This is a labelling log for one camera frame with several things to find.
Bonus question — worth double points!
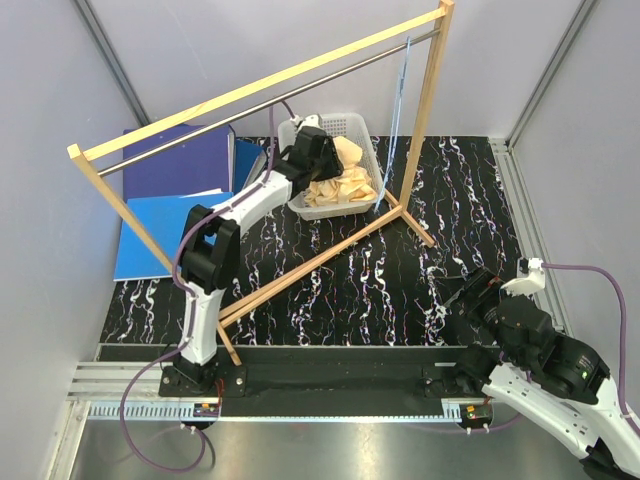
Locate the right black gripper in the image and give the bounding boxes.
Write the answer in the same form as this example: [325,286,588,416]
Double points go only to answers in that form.
[431,263,525,365]

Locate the beige t shirt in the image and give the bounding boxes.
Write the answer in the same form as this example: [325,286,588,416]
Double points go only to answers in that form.
[304,136,376,207]

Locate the light blue wire hanger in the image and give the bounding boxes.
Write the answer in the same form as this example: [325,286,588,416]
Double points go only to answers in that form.
[374,38,412,213]

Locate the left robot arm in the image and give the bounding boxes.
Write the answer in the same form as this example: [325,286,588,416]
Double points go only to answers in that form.
[173,114,343,396]

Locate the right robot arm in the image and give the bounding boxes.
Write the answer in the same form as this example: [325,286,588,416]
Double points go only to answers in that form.
[445,258,639,479]

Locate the white plastic basket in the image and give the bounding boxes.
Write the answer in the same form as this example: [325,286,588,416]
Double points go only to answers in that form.
[278,113,383,221]

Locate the blue upright binder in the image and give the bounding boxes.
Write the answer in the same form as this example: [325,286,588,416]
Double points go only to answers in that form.
[233,140,267,194]

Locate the black marbled table mat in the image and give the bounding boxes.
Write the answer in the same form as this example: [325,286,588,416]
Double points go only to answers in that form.
[99,136,542,346]

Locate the blue folder with papers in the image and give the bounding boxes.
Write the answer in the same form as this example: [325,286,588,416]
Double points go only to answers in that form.
[113,190,232,282]

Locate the wooden clothes rack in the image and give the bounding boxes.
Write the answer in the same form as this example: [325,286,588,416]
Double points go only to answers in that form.
[67,1,455,366]

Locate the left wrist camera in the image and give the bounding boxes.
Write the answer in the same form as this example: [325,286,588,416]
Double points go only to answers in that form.
[289,114,323,132]

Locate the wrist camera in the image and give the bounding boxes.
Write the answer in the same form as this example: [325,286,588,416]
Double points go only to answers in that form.
[289,114,323,132]
[501,257,546,296]

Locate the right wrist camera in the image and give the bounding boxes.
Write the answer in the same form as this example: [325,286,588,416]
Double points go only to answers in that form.
[501,257,546,296]

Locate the purple ring binder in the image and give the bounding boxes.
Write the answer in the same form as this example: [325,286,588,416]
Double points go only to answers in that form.
[123,125,235,200]

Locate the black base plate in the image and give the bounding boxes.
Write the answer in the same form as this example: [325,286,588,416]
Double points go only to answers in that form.
[97,344,516,401]

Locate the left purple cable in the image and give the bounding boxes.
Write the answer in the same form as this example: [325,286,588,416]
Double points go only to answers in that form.
[119,99,301,474]

